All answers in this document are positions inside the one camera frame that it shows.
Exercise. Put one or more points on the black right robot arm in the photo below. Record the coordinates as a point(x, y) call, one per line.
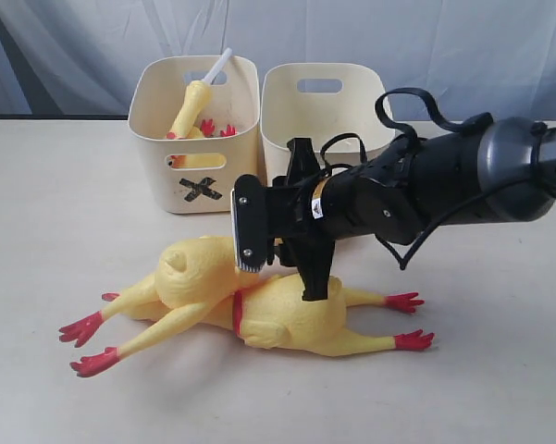
point(478, 172)

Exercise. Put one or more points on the cream bin marked O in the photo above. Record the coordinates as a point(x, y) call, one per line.
point(319, 101)

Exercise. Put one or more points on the headless yellow rubber chicken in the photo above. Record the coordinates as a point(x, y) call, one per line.
point(207, 130)

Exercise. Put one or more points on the yellow rubber chicken upper left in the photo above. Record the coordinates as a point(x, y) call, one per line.
point(191, 278)

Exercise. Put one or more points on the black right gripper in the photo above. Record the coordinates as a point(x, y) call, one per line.
point(303, 212)

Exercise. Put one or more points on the cream bin marked X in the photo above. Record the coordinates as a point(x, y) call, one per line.
point(155, 103)

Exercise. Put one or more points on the yellow rubber chicken lower right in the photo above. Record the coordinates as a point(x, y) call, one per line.
point(271, 315)

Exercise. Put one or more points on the yellow chicken neck white tube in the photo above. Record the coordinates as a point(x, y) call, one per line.
point(197, 96)

